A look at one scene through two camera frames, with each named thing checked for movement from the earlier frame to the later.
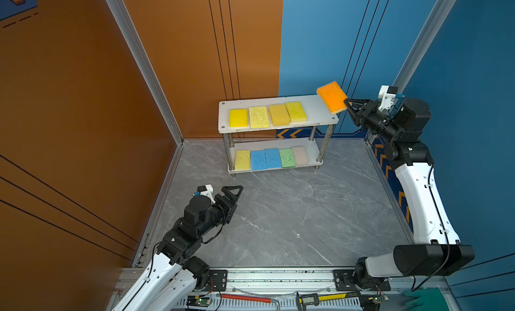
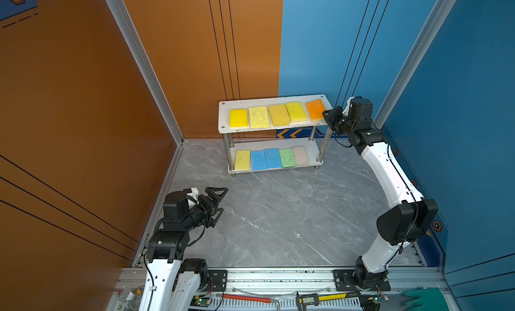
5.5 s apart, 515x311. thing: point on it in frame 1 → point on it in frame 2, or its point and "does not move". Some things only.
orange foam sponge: x=333 y=97 → x=316 y=109
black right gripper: x=369 y=108 → x=329 y=116
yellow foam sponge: x=279 y=114 does not move
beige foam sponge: x=300 y=153 does not move
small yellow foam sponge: x=296 y=112 does not move
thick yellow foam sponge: x=239 y=118 does not move
